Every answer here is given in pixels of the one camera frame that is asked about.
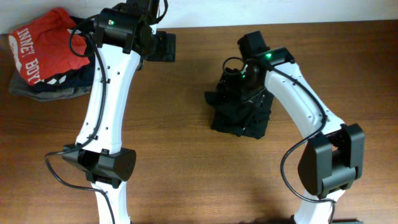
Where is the black t-shirt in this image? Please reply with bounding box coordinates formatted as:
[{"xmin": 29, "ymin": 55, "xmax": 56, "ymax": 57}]
[{"xmin": 204, "ymin": 82, "xmax": 274, "ymax": 139}]

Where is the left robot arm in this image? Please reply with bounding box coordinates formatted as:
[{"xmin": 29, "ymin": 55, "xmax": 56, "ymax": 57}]
[{"xmin": 62, "ymin": 3, "xmax": 175, "ymax": 223}]

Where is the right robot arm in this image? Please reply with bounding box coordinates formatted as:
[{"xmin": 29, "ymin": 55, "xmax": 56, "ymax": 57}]
[{"xmin": 205, "ymin": 44, "xmax": 365, "ymax": 223}]

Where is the navy folded garment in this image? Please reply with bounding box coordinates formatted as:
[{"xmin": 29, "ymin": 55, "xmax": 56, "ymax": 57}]
[{"xmin": 28, "ymin": 16, "xmax": 96, "ymax": 93}]

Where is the red folded printed t-shirt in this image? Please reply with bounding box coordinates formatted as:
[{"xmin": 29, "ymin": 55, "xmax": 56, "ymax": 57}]
[{"xmin": 8, "ymin": 7, "xmax": 90, "ymax": 86}]

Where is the grey folded garment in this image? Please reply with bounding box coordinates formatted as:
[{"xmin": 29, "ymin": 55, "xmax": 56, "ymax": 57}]
[{"xmin": 8, "ymin": 70, "xmax": 91, "ymax": 102}]

